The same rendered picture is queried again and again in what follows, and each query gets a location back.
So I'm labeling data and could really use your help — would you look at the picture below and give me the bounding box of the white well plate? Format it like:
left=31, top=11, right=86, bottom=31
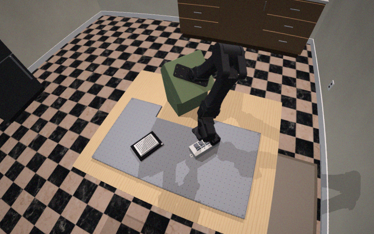
left=134, top=134, right=159, bottom=156

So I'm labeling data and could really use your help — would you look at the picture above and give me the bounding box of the white control panel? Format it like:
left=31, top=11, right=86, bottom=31
left=189, top=140, right=220, bottom=159

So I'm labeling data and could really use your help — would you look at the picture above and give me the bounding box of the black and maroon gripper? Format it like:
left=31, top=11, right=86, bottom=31
left=192, top=126, right=202, bottom=141

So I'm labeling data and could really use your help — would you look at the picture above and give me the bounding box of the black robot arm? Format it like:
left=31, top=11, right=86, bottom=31
left=173, top=43, right=247, bottom=146

